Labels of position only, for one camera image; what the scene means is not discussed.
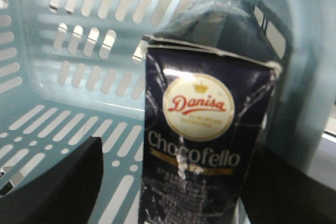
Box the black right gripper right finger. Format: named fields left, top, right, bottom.
left=241, top=143, right=335, bottom=223

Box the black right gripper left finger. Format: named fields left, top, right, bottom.
left=1, top=137, right=103, bottom=223

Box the light blue plastic basket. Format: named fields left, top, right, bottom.
left=1, top=0, right=335, bottom=223

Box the dark blue Chocofello cookie box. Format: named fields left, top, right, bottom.
left=138, top=0, right=282, bottom=223

